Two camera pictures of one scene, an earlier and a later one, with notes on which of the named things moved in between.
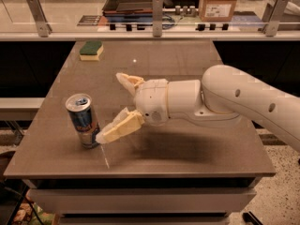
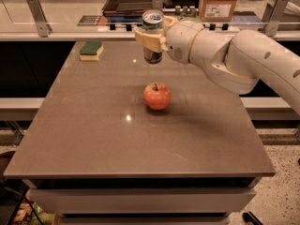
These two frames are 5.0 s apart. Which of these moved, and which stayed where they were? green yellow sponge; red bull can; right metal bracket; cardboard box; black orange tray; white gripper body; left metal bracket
Moved: white gripper body; red bull can
Stayed: cardboard box; black orange tray; left metal bracket; right metal bracket; green yellow sponge
